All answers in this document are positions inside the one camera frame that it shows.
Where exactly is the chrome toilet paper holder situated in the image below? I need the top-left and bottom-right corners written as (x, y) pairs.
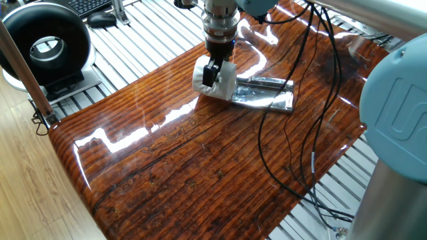
top-left (231, 75), bottom-right (295, 113)

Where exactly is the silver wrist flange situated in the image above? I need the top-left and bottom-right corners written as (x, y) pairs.
top-left (201, 0), bottom-right (242, 43)

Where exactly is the glossy wood-grain mat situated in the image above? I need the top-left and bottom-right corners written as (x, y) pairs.
top-left (48, 0), bottom-right (390, 240)

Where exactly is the black ring-shaped device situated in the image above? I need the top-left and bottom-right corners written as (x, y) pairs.
top-left (0, 1), bottom-right (103, 106)

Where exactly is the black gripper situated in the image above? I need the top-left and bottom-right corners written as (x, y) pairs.
top-left (201, 36), bottom-right (236, 88)

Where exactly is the white towel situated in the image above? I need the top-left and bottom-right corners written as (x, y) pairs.
top-left (191, 55), bottom-right (238, 102)

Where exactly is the brown frame post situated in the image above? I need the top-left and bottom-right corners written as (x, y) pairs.
top-left (0, 19), bottom-right (58, 127)

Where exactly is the black keyboard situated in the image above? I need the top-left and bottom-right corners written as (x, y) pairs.
top-left (65, 0), bottom-right (113, 19)

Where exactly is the black cable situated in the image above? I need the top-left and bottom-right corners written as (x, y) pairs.
top-left (283, 0), bottom-right (355, 231)
top-left (257, 0), bottom-right (355, 221)

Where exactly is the aluminium plate with holes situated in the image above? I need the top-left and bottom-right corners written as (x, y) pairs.
top-left (328, 18), bottom-right (406, 47)

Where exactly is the black computer mouse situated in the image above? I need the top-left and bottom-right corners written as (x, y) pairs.
top-left (86, 11), bottom-right (117, 29)

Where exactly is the small metal bracket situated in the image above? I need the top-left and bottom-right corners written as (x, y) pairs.
top-left (111, 0), bottom-right (131, 26)

